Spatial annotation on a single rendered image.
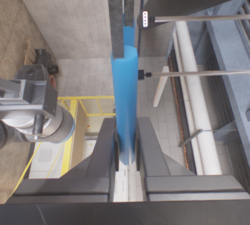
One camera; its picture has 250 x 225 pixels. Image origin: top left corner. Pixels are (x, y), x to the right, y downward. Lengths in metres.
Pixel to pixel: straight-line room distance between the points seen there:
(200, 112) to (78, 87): 3.21
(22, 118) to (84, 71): 5.00
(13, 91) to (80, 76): 4.97
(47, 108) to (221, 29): 4.13
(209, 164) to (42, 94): 2.98
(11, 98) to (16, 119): 0.08
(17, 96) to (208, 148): 3.03
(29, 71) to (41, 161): 3.81
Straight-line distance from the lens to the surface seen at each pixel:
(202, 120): 3.27
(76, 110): 3.11
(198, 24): 4.75
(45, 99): 0.29
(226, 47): 3.98
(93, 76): 5.16
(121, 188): 3.77
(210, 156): 3.16
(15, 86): 0.28
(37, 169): 4.20
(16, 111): 0.30
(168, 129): 4.52
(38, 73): 0.39
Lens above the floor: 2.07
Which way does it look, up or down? 1 degrees down
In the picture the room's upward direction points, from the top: 89 degrees clockwise
